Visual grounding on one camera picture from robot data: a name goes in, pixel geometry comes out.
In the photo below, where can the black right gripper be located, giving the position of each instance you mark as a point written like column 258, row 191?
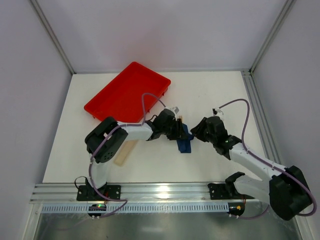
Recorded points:
column 205, row 128

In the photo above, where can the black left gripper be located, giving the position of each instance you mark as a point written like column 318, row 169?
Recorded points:
column 178, row 129

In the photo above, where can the orange plastic fork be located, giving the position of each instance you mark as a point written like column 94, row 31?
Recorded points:
column 180, row 118

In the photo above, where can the dark blue paper napkin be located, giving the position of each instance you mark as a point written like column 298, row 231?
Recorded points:
column 184, row 145

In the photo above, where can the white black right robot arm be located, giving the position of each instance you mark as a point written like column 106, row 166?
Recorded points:
column 284, row 189

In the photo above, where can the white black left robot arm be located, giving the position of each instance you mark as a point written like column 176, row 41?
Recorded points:
column 107, row 138

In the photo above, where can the red plastic tray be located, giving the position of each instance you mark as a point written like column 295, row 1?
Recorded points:
column 125, row 96

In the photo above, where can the right black controller board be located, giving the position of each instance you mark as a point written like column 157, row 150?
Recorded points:
column 236, row 208

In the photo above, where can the black controller board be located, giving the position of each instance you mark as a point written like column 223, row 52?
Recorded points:
column 236, row 208
column 96, row 210

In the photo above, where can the left black controller board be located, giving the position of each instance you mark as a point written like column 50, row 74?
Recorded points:
column 96, row 210

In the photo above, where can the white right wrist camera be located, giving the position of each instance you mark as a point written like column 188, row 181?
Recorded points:
column 217, row 112

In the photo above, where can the aluminium right side rail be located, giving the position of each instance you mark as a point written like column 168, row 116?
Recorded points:
column 263, row 127

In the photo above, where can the aluminium rail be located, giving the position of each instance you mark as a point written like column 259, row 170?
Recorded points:
column 263, row 127
column 68, row 192

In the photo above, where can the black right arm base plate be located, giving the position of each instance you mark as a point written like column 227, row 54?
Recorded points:
column 218, row 191

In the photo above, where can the aluminium front rail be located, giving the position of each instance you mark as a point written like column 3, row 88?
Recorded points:
column 68, row 192

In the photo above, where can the white slotted cable duct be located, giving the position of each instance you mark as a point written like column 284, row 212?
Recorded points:
column 169, row 207

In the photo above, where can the aluminium right corner post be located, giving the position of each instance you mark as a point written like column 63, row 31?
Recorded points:
column 279, row 21

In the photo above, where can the aluminium corner post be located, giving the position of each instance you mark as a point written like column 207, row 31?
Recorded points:
column 279, row 21
column 51, row 34

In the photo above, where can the aluminium left corner post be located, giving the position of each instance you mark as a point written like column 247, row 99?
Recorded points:
column 51, row 34

